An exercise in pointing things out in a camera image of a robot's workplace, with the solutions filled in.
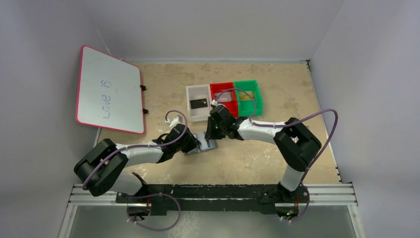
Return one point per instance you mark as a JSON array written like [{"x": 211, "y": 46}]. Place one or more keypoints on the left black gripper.
[{"x": 193, "y": 143}]

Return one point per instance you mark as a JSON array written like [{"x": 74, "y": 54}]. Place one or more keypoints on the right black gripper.
[{"x": 212, "y": 127}]

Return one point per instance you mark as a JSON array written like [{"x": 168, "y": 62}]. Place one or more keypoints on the grey leather card holder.
[{"x": 205, "y": 144}]

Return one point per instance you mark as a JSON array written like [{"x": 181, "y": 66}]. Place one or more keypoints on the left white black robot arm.
[{"x": 102, "y": 169}]

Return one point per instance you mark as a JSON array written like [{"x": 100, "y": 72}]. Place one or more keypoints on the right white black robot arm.
[{"x": 296, "y": 143}]

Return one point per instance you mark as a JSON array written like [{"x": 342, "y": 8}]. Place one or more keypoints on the black credit card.
[{"x": 198, "y": 103}]

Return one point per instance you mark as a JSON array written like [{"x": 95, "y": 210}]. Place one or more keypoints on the silver pink credit card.
[{"x": 223, "y": 97}]

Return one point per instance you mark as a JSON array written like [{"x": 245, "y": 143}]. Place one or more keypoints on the gold credit card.
[{"x": 246, "y": 96}]

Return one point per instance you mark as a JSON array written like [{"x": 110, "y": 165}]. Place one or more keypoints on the red plastic bin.
[{"x": 220, "y": 87}]

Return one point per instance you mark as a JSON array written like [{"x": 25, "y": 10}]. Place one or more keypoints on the green plastic bin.
[{"x": 246, "y": 108}]

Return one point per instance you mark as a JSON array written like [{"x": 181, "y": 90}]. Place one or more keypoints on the white plastic bin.
[{"x": 197, "y": 92}]

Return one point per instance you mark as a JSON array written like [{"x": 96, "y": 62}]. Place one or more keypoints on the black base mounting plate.
[{"x": 266, "y": 208}]

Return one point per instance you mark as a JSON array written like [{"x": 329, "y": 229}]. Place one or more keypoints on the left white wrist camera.
[{"x": 175, "y": 121}]

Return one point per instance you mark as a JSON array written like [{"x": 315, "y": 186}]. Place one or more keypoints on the white board with pink frame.
[{"x": 109, "y": 93}]

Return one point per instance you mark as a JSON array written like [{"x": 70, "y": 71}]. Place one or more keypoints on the aluminium frame rail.
[{"x": 314, "y": 194}]

